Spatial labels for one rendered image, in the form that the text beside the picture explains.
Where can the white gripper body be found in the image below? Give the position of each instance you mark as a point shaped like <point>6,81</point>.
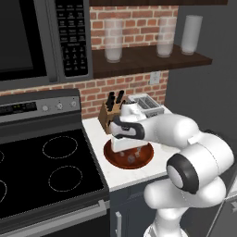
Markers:
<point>125,144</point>

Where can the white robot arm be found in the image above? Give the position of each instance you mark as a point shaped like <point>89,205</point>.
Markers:
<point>197,154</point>

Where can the clear ice cube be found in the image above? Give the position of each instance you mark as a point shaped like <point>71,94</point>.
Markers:
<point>122,153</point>
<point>131,158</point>
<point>138,151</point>

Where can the brown ice bowl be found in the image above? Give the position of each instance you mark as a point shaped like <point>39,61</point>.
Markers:
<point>115,160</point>

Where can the wooden knife block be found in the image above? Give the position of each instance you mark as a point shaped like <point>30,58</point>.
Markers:
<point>106,115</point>

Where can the silver toaster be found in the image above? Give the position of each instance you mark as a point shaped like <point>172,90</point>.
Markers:
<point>147,105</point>

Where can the dark grey cupboard door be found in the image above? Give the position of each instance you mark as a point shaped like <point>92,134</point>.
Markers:
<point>132,206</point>

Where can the silver stove knob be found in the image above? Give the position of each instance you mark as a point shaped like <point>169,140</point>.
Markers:
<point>73,104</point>
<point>45,108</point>
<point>59,106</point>

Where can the black electric stove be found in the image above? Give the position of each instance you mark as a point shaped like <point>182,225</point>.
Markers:
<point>46,172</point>

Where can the clear glass jar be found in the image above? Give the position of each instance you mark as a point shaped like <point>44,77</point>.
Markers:
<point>166,37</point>
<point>113,38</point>
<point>191,34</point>

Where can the black microwave oven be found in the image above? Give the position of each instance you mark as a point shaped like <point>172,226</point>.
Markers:
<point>31,40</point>

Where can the white wall socket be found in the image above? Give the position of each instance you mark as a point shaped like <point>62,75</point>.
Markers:
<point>155,78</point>

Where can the dark wooden wall shelf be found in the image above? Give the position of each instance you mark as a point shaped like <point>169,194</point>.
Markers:
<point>145,63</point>

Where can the dark wooden wall cupboard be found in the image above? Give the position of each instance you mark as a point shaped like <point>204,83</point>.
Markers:
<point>157,2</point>

